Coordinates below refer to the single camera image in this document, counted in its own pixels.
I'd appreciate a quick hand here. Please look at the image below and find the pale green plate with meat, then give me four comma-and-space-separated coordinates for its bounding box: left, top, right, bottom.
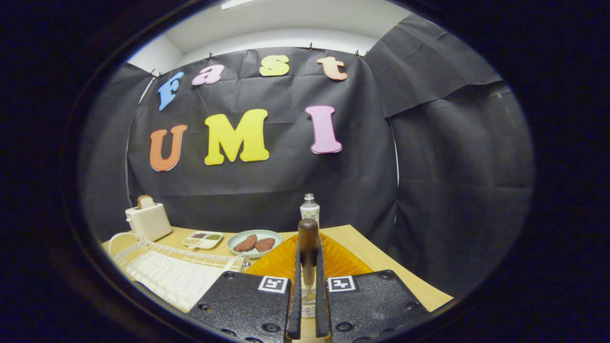
227, 230, 282, 259

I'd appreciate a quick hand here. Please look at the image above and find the green and white bottle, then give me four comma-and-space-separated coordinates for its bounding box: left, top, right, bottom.
300, 193, 320, 228

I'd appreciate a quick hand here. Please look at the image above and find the clear wire basket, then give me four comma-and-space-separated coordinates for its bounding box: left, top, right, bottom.
301, 274, 317, 319

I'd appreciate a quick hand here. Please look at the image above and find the white divided seasoning tray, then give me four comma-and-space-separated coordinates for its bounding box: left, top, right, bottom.
183, 231, 224, 250

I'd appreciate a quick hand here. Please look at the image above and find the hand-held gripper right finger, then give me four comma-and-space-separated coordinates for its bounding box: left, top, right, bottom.
315, 232, 432, 343

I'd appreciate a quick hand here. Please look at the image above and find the white toaster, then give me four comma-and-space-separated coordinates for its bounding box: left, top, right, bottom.
125, 202, 173, 242

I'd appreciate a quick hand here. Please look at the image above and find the black backdrop cloth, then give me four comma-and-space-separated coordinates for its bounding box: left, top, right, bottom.
79, 12, 534, 296

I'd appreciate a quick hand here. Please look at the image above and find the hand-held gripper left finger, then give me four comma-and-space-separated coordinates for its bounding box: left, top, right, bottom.
186, 233, 302, 343

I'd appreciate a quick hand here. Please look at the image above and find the white wire dish rack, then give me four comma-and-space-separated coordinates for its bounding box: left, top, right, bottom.
109, 232, 251, 313

